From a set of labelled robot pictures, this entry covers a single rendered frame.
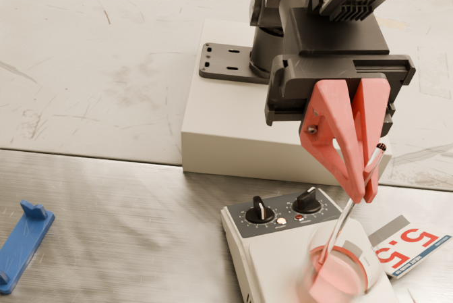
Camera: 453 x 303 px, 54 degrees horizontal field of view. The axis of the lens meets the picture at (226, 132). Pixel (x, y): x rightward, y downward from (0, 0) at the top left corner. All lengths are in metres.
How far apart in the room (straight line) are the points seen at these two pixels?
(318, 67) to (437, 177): 0.39
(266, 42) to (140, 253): 0.30
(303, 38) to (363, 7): 0.05
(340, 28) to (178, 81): 0.41
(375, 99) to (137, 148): 0.39
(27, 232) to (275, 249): 0.29
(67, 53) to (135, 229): 0.35
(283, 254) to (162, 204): 0.19
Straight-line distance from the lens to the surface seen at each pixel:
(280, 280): 0.44
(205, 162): 0.58
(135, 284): 0.53
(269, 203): 0.53
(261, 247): 0.45
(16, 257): 0.56
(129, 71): 0.74
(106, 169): 0.61
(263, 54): 0.59
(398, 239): 0.58
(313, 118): 0.33
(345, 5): 0.32
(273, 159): 0.56
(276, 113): 0.35
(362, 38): 0.35
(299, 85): 0.31
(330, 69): 0.32
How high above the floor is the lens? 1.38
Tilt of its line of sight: 49 degrees down
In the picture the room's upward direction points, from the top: 4 degrees clockwise
